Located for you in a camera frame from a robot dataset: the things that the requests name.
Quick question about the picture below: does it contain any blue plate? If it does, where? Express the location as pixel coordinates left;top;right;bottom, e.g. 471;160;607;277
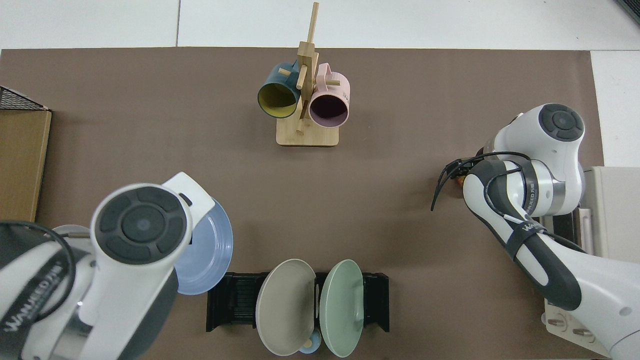
175;197;234;296

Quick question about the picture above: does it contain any pale green plate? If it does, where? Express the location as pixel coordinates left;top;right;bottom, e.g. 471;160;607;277
319;259;365;358

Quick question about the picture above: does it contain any beige grey plate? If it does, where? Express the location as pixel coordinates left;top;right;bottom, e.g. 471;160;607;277
255;258;317;357

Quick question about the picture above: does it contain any black dish rack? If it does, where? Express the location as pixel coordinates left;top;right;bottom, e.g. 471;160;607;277
206;271;390;333

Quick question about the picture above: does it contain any brown table cloth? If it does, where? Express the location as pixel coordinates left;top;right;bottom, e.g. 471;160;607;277
0;47;606;360

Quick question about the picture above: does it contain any pink cup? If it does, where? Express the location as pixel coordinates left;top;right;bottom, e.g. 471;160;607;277
308;63;351;128

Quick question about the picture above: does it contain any wooden cup stand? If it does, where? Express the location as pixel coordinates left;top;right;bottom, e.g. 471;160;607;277
276;1;341;147

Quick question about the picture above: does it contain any pale toaster oven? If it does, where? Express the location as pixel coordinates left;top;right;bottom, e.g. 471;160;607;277
542;166;640;359

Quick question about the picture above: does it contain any dark blue cup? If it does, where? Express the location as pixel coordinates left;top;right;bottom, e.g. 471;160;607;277
257;61;302;120

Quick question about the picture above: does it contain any small blue round thing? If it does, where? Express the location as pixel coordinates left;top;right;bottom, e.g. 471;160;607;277
299;329;322;355

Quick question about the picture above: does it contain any dark grey corner panel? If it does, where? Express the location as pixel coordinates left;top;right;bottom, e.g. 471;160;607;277
617;0;640;26

